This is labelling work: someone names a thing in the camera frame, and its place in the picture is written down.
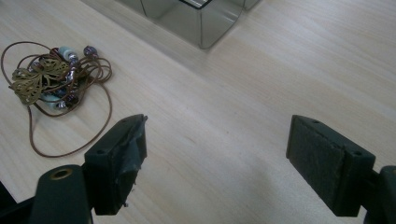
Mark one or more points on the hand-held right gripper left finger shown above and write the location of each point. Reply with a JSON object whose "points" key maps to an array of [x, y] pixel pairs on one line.
{"points": [[116, 161]]}

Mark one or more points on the mirrored metal box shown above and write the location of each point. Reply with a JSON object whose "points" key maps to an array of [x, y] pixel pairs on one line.
{"points": [[193, 18]]}

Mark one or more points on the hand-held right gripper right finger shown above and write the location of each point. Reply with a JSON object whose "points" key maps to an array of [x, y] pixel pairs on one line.
{"points": [[330, 168]]}

